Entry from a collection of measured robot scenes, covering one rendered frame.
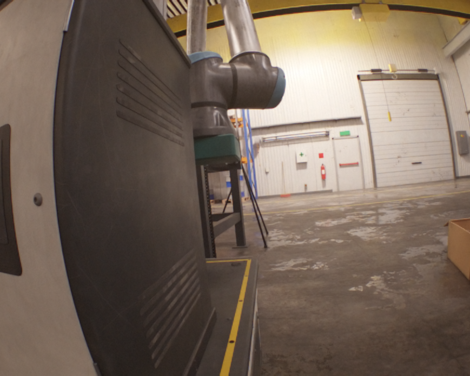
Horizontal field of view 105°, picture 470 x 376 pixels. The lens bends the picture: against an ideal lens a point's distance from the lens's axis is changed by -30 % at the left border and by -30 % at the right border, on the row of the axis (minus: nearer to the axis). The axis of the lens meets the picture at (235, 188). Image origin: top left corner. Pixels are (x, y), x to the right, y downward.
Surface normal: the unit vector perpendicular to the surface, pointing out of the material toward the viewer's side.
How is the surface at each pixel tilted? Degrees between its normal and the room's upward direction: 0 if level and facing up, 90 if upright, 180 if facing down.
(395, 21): 90
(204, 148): 90
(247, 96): 135
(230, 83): 108
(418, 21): 90
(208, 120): 70
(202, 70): 90
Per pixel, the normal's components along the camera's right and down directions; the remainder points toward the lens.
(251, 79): 0.31, 0.07
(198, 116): -0.09, -0.33
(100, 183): 0.99, -0.10
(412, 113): -0.24, 0.03
